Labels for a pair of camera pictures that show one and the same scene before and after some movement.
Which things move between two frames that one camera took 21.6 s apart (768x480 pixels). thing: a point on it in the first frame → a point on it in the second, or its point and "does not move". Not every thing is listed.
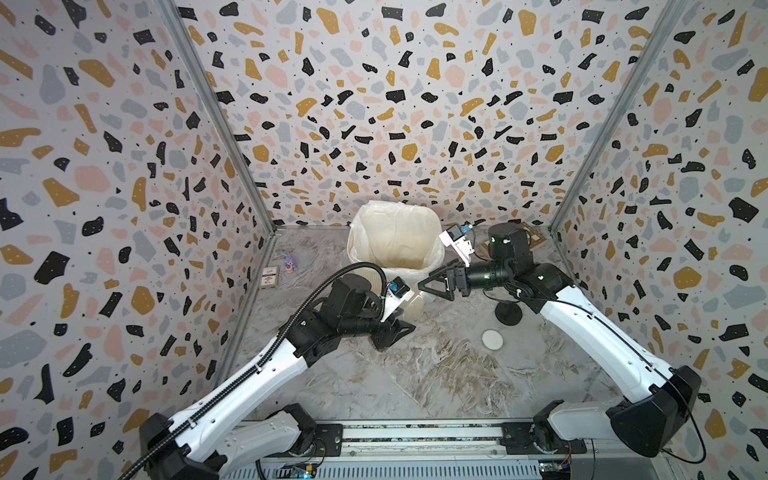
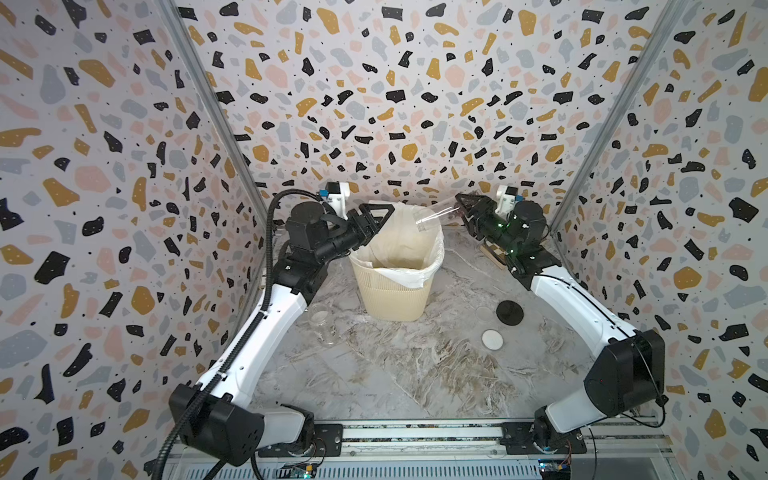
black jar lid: (508, 313) does not move
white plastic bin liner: (405, 239) does not move
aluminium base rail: (485, 450) does not move
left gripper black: (391, 333) → (367, 221)
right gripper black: (439, 278) → (479, 225)
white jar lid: (492, 339) does not move
